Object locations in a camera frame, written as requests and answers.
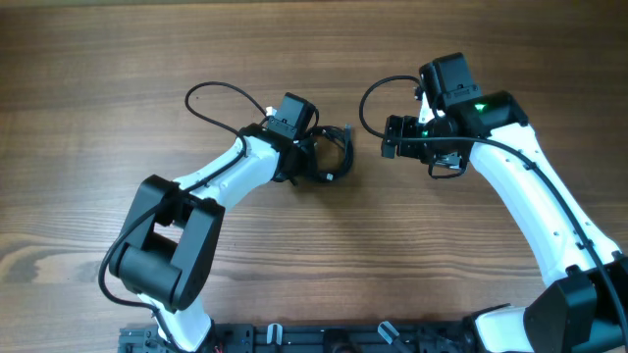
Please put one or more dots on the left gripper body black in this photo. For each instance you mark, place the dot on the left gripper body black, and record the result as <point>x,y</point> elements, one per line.
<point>302,165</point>

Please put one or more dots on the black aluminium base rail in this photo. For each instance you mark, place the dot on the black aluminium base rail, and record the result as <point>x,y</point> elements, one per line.
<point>422,337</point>

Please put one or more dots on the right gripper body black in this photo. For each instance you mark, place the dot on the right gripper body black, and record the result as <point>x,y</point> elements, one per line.
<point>392,135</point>

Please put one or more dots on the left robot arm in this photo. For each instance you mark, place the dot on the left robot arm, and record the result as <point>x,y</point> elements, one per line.
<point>165,250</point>

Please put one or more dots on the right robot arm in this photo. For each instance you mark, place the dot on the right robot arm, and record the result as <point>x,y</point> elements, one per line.
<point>584,305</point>

